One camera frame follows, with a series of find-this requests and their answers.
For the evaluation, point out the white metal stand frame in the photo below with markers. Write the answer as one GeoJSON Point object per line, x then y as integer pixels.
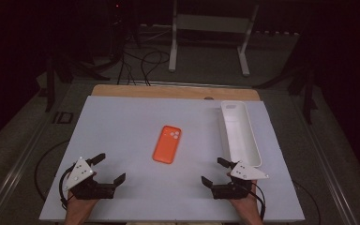
{"type": "Point", "coordinates": [173, 47]}

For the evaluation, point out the person's left hand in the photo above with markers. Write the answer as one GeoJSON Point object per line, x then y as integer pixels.
{"type": "Point", "coordinates": [78, 206]}

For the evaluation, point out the white oblong plastic bin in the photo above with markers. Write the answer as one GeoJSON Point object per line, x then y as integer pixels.
{"type": "Point", "coordinates": [240, 137]}

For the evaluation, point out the wooden table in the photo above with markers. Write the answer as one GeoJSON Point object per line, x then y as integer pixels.
{"type": "Point", "coordinates": [168, 92]}

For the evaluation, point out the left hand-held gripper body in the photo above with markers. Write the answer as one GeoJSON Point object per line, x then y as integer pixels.
{"type": "Point", "coordinates": [79, 175]}

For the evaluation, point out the white table board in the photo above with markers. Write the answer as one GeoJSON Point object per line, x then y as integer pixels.
{"type": "Point", "coordinates": [122, 131]}

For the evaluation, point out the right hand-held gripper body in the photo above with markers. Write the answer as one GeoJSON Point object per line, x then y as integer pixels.
{"type": "Point", "coordinates": [247, 172]}

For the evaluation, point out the orange phone case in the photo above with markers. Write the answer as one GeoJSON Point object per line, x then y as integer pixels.
{"type": "Point", "coordinates": [166, 145]}

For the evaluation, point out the dark power strip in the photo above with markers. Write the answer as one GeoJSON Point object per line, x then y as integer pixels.
{"type": "Point", "coordinates": [276, 32]}

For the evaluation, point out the person's right hand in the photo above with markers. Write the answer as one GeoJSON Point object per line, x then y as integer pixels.
{"type": "Point", "coordinates": [247, 206]}

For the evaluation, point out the black tripod stand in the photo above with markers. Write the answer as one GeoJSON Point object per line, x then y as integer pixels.
{"type": "Point", "coordinates": [50, 87]}
{"type": "Point", "coordinates": [307, 93]}

